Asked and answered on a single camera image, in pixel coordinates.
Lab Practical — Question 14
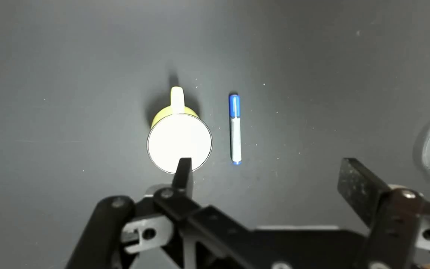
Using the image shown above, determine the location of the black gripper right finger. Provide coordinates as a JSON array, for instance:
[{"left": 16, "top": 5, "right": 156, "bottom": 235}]
[{"left": 337, "top": 158, "right": 424, "bottom": 269}]

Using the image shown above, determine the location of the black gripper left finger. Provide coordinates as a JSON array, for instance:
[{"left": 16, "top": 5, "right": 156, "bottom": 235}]
[{"left": 155, "top": 158, "right": 255, "bottom": 269}]

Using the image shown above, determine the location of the blue capped marker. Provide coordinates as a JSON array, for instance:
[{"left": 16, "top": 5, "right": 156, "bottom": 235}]
[{"left": 228, "top": 92, "right": 241, "bottom": 164}]

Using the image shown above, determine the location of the yellow enamel mug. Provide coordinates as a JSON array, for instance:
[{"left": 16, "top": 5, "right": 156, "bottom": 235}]
[{"left": 147, "top": 86, "right": 212, "bottom": 173}]

